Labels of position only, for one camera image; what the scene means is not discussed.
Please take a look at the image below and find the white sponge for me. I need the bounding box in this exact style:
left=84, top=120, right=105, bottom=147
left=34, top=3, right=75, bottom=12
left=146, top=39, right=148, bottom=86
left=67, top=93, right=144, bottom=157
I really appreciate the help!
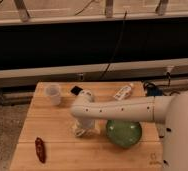
left=72, top=123, right=100, bottom=138

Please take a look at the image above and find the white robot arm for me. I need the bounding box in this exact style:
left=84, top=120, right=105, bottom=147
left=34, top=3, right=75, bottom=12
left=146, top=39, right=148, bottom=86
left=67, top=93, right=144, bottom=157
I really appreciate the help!
left=71, top=90, right=188, bottom=171

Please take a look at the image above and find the translucent ceramic cup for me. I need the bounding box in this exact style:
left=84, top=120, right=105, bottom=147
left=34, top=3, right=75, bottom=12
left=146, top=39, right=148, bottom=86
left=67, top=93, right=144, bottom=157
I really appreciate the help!
left=44, top=84, right=61, bottom=105

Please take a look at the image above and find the black rectangular block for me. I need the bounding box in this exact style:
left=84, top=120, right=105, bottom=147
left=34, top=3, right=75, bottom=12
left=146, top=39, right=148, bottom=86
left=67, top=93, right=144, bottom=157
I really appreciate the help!
left=70, top=86, right=82, bottom=95

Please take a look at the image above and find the white plastic bottle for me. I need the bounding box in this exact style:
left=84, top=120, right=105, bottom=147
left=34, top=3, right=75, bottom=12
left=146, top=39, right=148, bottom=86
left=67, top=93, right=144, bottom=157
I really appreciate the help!
left=114, top=83, right=134, bottom=101

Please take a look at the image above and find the green bowl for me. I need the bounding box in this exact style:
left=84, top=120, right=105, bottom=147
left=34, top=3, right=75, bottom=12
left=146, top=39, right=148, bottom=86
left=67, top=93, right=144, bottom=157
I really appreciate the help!
left=106, top=120, right=142, bottom=148

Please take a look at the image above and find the dark red chili pepper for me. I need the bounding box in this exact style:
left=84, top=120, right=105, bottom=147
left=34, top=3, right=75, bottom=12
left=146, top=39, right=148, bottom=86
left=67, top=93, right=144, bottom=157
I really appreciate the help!
left=35, top=137, right=46, bottom=163

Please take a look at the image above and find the black cable at table side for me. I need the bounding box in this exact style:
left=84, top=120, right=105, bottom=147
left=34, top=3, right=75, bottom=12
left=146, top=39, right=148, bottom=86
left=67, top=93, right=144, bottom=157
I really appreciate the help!
left=142, top=72, right=181, bottom=97

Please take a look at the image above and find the black hanging cable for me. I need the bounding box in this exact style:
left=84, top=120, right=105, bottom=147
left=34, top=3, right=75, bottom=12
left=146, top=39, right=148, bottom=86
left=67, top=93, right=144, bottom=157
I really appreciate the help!
left=99, top=10, right=128, bottom=80

